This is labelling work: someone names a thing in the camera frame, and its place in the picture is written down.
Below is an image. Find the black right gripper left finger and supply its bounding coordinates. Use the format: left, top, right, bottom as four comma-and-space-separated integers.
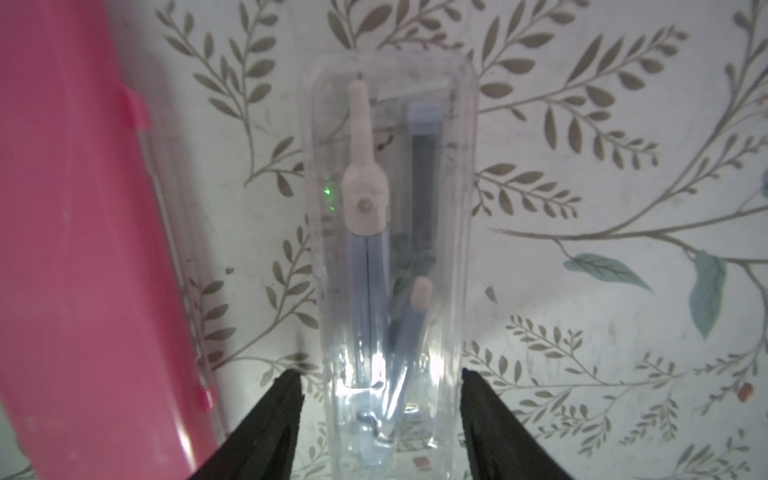
191, 369, 304, 480

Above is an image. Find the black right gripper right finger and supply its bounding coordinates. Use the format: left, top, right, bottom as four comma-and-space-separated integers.
460, 368, 572, 480

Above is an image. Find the pink plastic pencil case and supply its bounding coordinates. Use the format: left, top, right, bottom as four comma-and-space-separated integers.
1, 1, 216, 479

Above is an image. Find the clear plastic compass set case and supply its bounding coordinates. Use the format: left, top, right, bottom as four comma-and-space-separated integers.
299, 50, 478, 479

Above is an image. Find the floral table mat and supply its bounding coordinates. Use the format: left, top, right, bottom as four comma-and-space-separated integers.
0, 0, 768, 480

